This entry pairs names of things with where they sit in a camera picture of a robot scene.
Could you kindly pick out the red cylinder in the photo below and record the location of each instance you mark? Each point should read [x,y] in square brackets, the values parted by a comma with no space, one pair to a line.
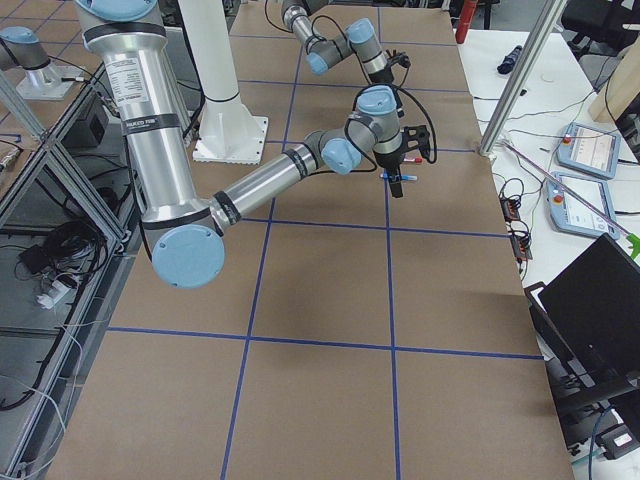
[465,19]

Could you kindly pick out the black laptop monitor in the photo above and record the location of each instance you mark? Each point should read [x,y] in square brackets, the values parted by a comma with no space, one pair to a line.
[590,316]

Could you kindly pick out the far blue teach pendant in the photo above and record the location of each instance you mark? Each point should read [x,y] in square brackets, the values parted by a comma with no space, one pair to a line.
[589,150]

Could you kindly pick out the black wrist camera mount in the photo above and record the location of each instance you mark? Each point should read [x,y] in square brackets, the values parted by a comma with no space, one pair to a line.
[417,138]

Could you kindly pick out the folded blue umbrella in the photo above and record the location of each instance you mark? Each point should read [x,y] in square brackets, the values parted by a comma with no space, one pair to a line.
[509,61]

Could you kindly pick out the aluminium frame post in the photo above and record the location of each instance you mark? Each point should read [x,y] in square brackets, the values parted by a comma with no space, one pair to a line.
[536,40]

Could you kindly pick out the blue marker pen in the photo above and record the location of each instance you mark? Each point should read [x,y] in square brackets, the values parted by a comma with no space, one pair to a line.
[411,178]

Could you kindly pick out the light wooden board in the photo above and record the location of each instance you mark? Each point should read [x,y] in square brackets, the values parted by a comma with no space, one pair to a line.
[620,90]

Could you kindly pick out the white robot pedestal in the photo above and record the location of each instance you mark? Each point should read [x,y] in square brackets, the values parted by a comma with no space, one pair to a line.
[228,132]

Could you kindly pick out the blue teach pendant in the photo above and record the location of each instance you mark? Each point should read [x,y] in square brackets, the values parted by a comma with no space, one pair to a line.
[570,216]
[589,150]

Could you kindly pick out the near blue teach pendant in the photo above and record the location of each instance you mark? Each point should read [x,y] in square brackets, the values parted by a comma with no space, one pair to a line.
[570,216]

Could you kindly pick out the brown paper table mat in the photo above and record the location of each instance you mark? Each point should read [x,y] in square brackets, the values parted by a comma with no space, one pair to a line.
[350,335]

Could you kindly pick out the green handled reacher grabber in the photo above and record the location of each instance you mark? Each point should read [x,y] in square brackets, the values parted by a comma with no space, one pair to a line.
[630,237]

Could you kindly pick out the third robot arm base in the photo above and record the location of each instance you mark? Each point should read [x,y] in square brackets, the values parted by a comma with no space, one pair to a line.
[45,80]

